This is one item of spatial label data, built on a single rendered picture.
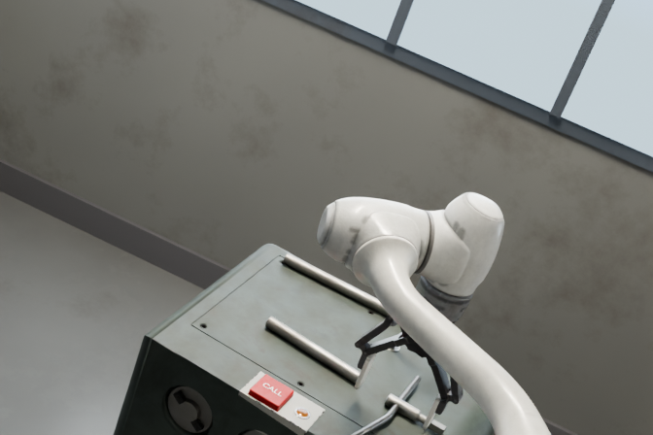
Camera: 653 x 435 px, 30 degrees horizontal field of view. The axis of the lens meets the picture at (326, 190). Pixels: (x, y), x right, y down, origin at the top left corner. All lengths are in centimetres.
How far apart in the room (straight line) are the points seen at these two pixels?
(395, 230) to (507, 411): 34
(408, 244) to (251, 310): 53
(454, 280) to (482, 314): 234
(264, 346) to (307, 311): 16
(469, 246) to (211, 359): 52
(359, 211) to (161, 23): 247
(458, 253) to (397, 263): 12
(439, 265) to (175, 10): 245
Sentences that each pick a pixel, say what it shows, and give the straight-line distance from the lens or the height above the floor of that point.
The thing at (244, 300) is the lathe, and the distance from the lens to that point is 231.
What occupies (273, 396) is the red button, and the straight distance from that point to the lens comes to 209.
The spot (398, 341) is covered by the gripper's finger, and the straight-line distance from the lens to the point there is 206.
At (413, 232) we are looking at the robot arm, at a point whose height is 167.
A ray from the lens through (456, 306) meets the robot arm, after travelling 198.
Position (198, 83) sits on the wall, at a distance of 426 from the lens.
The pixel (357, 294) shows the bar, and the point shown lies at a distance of 242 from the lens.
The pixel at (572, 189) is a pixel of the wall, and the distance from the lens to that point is 402.
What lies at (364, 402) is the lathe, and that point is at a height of 125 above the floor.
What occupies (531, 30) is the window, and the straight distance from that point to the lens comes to 385.
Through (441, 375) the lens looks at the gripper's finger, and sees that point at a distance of 207.
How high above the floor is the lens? 254
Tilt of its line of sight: 28 degrees down
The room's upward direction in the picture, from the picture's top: 21 degrees clockwise
